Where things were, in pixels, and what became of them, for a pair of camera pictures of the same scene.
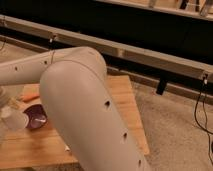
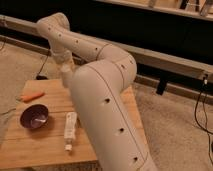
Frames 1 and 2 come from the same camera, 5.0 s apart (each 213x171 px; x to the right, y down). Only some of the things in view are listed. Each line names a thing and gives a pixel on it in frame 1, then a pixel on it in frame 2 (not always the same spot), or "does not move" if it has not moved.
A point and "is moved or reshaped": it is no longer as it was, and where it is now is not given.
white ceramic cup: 14,118 is moved or reshaped
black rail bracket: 161,86 does not move
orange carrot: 29,97 does not move
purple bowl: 37,116 does not move
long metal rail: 113,50 does not move
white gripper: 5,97 -> 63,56
